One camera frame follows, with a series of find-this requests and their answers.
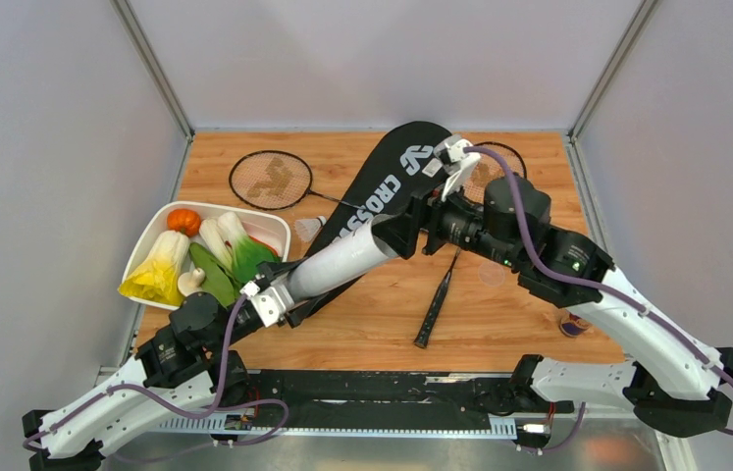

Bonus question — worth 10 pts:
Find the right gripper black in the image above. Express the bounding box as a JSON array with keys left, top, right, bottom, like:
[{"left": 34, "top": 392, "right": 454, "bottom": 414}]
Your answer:
[{"left": 371, "top": 171, "right": 521, "bottom": 270}]

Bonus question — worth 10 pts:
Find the white shuttlecock tube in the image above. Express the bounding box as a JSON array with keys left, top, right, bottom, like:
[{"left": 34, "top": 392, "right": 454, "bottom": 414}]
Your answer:
[{"left": 286, "top": 223, "right": 398, "bottom": 302}]

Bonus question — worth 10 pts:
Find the shuttlecock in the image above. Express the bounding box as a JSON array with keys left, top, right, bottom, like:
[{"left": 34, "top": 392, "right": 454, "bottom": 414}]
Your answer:
[{"left": 293, "top": 216, "right": 327, "bottom": 242}]

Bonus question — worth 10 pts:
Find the black racket bag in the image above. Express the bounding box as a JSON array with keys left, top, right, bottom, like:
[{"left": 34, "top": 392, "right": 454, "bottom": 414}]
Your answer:
[{"left": 292, "top": 121, "right": 452, "bottom": 321}]

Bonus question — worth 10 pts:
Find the badminton racket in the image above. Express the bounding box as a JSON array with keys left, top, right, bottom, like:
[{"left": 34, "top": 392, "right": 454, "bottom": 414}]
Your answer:
[
  {"left": 413, "top": 141, "right": 527, "bottom": 349},
  {"left": 228, "top": 150, "right": 363, "bottom": 211}
]

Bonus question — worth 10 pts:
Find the clear plastic tube lid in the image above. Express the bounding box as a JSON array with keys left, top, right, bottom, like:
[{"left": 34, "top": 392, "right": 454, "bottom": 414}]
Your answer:
[{"left": 478, "top": 261, "right": 506, "bottom": 288}]

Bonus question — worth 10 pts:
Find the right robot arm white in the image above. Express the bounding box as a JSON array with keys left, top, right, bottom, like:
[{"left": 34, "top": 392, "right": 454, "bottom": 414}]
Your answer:
[{"left": 371, "top": 177, "right": 733, "bottom": 438}]

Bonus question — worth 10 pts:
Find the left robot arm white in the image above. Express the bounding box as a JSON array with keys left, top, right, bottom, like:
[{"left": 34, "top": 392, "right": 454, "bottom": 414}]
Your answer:
[{"left": 23, "top": 261, "right": 303, "bottom": 470}]

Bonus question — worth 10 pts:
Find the green bok choy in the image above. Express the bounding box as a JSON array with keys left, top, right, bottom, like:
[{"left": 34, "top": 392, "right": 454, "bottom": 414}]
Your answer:
[{"left": 217, "top": 211, "right": 280, "bottom": 285}]

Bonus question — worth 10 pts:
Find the white plastic tray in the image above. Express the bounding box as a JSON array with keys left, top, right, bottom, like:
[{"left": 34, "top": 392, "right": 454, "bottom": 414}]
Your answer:
[{"left": 121, "top": 201, "right": 290, "bottom": 310}]

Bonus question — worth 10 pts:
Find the white bok choy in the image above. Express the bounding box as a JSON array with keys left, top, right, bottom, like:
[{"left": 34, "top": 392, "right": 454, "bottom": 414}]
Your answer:
[{"left": 199, "top": 218, "right": 233, "bottom": 271}]

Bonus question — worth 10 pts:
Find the white mushroom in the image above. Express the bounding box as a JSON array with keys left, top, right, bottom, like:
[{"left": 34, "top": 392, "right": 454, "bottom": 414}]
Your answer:
[{"left": 177, "top": 268, "right": 206, "bottom": 297}]

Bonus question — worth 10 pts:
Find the small orange pumpkin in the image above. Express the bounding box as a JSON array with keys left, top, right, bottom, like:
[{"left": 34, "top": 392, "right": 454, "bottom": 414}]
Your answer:
[{"left": 166, "top": 208, "right": 202, "bottom": 237}]

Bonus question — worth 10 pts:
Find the yellow napa cabbage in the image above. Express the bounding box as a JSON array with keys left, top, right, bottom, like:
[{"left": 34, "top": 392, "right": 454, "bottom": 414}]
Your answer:
[{"left": 118, "top": 230, "right": 190, "bottom": 306}]

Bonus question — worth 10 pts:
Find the energy drink can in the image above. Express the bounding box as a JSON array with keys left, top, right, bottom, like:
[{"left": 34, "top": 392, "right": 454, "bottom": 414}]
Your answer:
[{"left": 558, "top": 312, "right": 593, "bottom": 338}]

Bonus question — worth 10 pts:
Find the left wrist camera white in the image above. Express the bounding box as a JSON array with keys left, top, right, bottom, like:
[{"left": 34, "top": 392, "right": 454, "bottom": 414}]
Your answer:
[{"left": 239, "top": 281, "right": 295, "bottom": 328}]

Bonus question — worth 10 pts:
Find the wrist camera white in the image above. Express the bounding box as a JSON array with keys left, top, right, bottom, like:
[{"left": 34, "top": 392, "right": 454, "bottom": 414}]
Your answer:
[
  {"left": 239, "top": 281, "right": 295, "bottom": 328},
  {"left": 434, "top": 134, "right": 482, "bottom": 202}
]

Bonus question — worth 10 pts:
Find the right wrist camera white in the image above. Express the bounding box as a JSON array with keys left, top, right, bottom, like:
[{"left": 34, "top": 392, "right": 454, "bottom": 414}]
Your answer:
[{"left": 434, "top": 134, "right": 482, "bottom": 202}]

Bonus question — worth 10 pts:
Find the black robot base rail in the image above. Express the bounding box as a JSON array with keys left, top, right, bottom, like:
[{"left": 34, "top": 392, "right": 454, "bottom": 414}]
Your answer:
[{"left": 221, "top": 370, "right": 575, "bottom": 433}]

